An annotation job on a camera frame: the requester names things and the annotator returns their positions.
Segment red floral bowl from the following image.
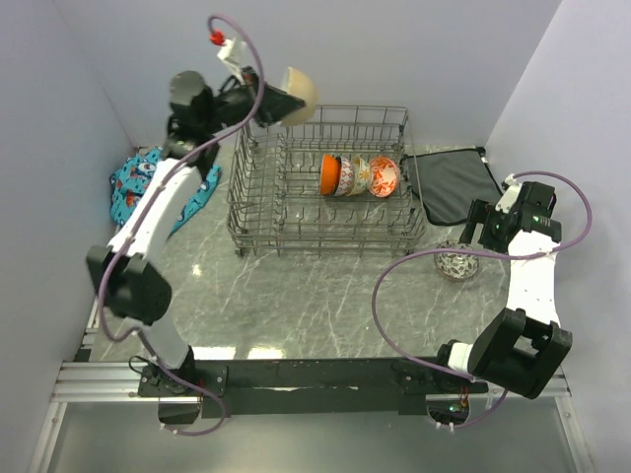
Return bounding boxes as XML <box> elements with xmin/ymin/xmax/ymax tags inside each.
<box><xmin>368</xmin><ymin>156</ymin><xmax>400</xmax><ymax>198</ymax></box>

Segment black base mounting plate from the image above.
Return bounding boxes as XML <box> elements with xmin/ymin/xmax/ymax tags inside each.
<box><xmin>138</xmin><ymin>358</ymin><xmax>488</xmax><ymax>419</ymax></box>

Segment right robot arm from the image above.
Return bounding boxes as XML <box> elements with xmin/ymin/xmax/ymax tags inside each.
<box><xmin>432</xmin><ymin>177</ymin><xmax>573</xmax><ymax>399</ymax></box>

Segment dark grey folded cloth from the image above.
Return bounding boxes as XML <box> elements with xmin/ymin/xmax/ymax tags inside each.
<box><xmin>399</xmin><ymin>147</ymin><xmax>502</xmax><ymax>227</ymax></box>

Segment blue triangle pattern bowl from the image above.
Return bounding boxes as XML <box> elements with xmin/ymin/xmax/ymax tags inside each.
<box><xmin>334</xmin><ymin>157</ymin><xmax>355</xmax><ymax>196</ymax></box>

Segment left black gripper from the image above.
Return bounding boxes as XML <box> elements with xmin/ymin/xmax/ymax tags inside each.
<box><xmin>202</xmin><ymin>66</ymin><xmax>306</xmax><ymax>135</ymax></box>

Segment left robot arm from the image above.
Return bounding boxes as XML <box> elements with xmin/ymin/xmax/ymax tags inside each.
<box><xmin>86</xmin><ymin>67</ymin><xmax>318</xmax><ymax>396</ymax></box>

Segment white bowl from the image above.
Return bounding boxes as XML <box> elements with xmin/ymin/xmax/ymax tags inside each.
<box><xmin>319</xmin><ymin>154</ymin><xmax>340</xmax><ymax>196</ymax></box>
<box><xmin>281</xmin><ymin>67</ymin><xmax>318</xmax><ymax>126</ymax></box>

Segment grey wire dish rack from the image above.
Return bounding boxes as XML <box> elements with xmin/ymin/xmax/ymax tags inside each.
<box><xmin>227</xmin><ymin>105</ymin><xmax>425</xmax><ymax>256</ymax></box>

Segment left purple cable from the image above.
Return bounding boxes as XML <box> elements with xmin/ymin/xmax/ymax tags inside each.
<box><xmin>96</xmin><ymin>14</ymin><xmax>267</xmax><ymax>438</ymax></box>

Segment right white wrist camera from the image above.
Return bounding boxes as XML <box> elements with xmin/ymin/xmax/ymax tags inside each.
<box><xmin>495</xmin><ymin>173</ymin><xmax>522</xmax><ymax>214</ymax></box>

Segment blue shark print cloth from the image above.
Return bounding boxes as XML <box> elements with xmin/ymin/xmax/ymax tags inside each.
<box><xmin>109</xmin><ymin>147</ymin><xmax>222</xmax><ymax>234</ymax></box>

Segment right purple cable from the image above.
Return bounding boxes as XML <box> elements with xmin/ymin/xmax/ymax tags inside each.
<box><xmin>371</xmin><ymin>169</ymin><xmax>593</xmax><ymax>429</ymax></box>

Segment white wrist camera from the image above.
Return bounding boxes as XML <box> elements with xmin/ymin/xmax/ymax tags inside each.
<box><xmin>495</xmin><ymin>173</ymin><xmax>522</xmax><ymax>214</ymax></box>
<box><xmin>209</xmin><ymin>30</ymin><xmax>246</xmax><ymax>81</ymax></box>

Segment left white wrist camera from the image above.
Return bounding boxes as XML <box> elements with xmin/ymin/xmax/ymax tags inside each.
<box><xmin>209</xmin><ymin>30</ymin><xmax>246</xmax><ymax>81</ymax></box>

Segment purple cable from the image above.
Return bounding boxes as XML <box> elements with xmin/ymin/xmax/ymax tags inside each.
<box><xmin>371</xmin><ymin>169</ymin><xmax>593</xmax><ymax>429</ymax></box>
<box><xmin>96</xmin><ymin>14</ymin><xmax>267</xmax><ymax>438</ymax></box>

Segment black leaf pattern bowl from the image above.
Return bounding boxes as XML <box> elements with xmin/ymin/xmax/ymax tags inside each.
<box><xmin>434</xmin><ymin>252</ymin><xmax>480</xmax><ymax>282</ymax></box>

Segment orange flower pattern bowl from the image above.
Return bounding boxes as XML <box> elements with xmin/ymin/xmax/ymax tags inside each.
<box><xmin>347</xmin><ymin>155</ymin><xmax>372</xmax><ymax>196</ymax></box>

